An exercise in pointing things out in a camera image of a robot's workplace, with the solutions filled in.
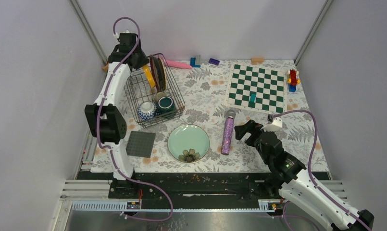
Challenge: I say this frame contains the aluminium frame rail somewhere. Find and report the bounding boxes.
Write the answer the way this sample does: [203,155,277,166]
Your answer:
[68,0,108,66]

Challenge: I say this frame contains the brown rimmed beige plate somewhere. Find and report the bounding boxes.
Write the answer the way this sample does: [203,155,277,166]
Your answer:
[149,55,162,92]

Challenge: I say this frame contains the blue toy brick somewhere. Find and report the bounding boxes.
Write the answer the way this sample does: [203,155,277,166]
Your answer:
[190,57,200,68]

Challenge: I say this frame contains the floral tablecloth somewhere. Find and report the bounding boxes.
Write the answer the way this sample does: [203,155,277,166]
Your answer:
[129,61,329,172]

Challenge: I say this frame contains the red yellow toy figure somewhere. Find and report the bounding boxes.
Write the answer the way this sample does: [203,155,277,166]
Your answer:
[287,69,300,92]

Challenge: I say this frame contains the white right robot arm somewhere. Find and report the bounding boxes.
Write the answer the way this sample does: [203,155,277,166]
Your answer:
[235,120,374,231]

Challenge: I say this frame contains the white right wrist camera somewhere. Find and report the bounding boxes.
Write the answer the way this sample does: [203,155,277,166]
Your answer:
[261,114,283,132]

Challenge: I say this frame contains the grey studded baseplate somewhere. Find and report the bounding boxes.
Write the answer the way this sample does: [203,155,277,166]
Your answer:
[126,131,156,158]

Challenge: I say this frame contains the dark green mug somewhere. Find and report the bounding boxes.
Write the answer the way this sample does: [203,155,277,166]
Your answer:
[158,96,175,114]

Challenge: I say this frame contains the purple glitter microphone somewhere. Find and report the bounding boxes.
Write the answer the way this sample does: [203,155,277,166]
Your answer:
[221,109,236,155]

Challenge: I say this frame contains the teal block on chessboard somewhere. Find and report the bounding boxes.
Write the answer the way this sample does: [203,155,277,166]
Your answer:
[249,94,256,103]

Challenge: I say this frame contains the right aluminium frame post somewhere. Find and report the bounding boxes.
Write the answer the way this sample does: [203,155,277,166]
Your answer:
[294,0,334,66]

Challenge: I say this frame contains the yellow scalloped plate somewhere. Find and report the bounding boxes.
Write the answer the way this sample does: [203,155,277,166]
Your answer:
[142,64,156,88]

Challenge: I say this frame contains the pink plastic object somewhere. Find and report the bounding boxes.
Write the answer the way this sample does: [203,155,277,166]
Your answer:
[165,60,192,69]

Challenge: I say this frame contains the green white chessboard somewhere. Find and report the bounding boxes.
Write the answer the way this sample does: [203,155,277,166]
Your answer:
[224,64,288,114]

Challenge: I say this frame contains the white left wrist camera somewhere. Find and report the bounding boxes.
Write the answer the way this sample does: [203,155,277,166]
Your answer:
[113,30,130,40]

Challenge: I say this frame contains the black wire dish rack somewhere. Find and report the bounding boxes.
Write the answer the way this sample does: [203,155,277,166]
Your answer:
[124,53,186,128]

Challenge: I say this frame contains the grey toy brick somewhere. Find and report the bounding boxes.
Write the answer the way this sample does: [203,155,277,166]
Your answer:
[195,55,201,65]

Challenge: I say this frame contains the cream ceramic cup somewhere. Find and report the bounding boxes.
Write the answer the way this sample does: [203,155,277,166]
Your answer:
[154,92,166,102]

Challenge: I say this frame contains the purple toy brick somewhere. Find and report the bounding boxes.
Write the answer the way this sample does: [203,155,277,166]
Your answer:
[209,58,220,65]

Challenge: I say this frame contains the light green flower plate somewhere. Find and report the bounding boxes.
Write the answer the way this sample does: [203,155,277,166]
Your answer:
[167,124,210,164]

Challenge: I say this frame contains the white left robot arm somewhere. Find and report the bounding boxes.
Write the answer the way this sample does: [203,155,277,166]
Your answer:
[84,33,148,198]

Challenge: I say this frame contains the blue white patterned bowl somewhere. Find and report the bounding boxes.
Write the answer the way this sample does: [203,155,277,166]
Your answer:
[137,102,157,121]

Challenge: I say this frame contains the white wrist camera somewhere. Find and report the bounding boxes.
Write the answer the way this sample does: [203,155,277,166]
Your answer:
[261,114,283,132]
[113,30,130,40]

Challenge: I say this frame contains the wooden corner block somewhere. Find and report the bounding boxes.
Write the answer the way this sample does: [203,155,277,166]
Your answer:
[102,63,109,73]

